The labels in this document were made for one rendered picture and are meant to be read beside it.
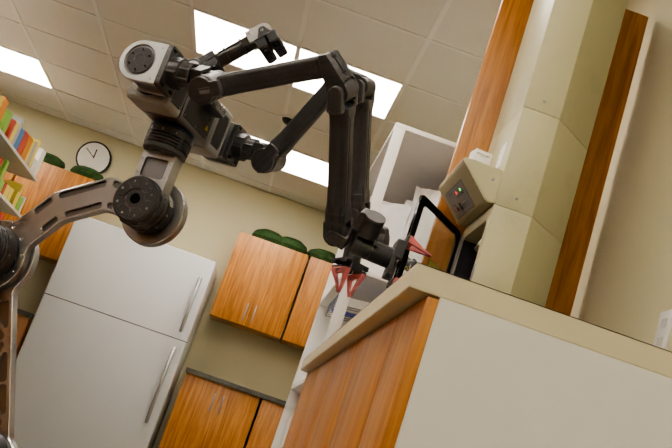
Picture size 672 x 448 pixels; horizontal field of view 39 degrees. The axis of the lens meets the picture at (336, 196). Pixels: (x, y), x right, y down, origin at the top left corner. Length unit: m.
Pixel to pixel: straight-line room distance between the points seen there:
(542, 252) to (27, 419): 5.33
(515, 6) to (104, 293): 4.88
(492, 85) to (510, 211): 0.63
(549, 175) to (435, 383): 1.36
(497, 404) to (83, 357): 6.11
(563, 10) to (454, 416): 1.68
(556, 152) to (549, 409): 1.36
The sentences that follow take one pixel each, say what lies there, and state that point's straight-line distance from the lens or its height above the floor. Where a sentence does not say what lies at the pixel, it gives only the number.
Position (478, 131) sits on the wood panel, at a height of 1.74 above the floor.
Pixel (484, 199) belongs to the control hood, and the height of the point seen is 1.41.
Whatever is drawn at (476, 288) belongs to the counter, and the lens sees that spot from 1.46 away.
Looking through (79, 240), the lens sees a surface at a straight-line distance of 7.53.
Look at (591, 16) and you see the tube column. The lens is 2.90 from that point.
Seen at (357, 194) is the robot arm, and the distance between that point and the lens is 2.81.
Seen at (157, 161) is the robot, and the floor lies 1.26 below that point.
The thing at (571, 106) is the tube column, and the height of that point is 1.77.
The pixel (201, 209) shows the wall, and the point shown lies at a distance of 8.20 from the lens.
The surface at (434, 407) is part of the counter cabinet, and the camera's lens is 1.42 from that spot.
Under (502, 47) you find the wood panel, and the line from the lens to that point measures 3.18.
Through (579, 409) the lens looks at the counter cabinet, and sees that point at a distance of 1.49.
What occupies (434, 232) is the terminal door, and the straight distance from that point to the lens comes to 2.73.
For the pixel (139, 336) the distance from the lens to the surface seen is 7.37.
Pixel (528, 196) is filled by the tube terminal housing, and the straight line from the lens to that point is 2.64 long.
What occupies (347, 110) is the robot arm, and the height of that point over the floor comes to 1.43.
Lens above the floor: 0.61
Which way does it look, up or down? 15 degrees up
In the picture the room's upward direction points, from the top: 19 degrees clockwise
